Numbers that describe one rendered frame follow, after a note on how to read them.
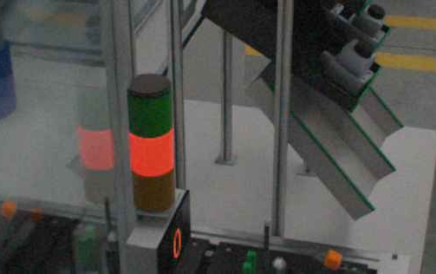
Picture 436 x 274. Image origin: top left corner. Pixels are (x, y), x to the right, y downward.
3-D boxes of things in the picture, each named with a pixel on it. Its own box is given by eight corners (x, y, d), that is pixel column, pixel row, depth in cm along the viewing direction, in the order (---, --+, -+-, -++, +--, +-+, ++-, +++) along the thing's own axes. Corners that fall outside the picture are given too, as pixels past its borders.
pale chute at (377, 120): (386, 137, 174) (404, 126, 171) (365, 172, 164) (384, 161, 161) (290, 21, 171) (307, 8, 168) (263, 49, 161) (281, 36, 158)
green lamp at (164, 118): (178, 119, 106) (177, 80, 103) (165, 140, 102) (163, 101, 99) (136, 113, 107) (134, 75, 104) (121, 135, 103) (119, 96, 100)
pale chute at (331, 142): (377, 180, 162) (396, 169, 159) (354, 221, 151) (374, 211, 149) (274, 56, 158) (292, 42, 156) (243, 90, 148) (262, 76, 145)
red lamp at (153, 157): (179, 156, 108) (178, 120, 106) (166, 179, 104) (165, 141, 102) (138, 150, 109) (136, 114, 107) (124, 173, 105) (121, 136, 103)
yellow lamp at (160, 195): (180, 192, 111) (179, 157, 108) (168, 215, 107) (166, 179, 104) (140, 185, 112) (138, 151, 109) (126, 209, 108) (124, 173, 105)
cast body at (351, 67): (366, 87, 148) (387, 55, 143) (354, 97, 144) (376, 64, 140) (324, 55, 149) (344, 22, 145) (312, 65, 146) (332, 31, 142)
